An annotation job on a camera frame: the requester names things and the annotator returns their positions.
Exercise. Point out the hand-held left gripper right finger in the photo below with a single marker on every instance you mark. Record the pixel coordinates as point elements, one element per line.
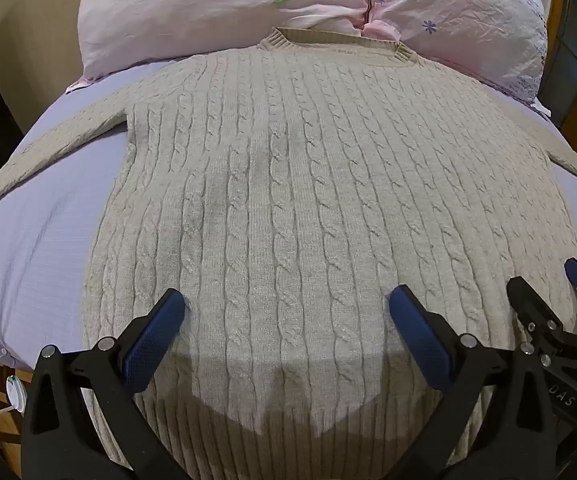
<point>418,332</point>

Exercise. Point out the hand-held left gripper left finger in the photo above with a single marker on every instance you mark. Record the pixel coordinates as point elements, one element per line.
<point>154,339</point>

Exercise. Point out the white round plastic object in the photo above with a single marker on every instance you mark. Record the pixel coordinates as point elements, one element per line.
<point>14,394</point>

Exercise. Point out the lavender bed sheet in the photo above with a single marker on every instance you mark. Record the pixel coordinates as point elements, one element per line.
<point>38,230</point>

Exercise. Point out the pink floral pillow left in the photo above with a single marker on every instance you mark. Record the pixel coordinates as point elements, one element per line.
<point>228,5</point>

